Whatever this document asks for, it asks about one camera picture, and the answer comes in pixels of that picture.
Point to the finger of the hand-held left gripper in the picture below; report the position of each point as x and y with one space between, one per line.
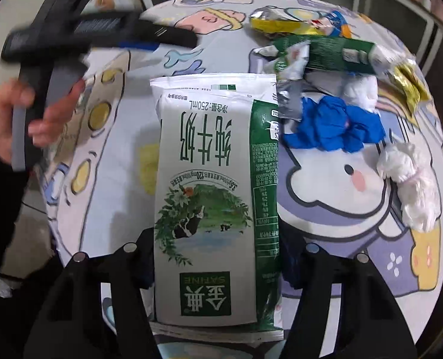
169 35

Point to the white framed glass cabinet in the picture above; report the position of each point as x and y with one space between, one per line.
393 7

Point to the silver foil wrapper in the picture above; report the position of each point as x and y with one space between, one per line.
288 101

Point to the yellow snack packet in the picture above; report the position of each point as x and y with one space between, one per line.
281 27

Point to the white green milk carton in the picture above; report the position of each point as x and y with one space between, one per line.
206 157

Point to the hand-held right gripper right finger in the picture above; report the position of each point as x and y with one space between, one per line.
290 258

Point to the person's left hand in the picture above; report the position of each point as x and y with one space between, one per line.
4 119

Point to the blue glove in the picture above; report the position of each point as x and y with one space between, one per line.
330 123

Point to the white tissue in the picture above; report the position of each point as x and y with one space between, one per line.
412 179
356 90

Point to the cartoon printed tablecloth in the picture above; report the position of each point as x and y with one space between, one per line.
337 202

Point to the blue white packet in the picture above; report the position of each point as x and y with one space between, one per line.
333 22

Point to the gold yellow wrapper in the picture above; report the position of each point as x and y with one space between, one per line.
408 82

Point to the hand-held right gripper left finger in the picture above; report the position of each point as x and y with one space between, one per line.
146 262

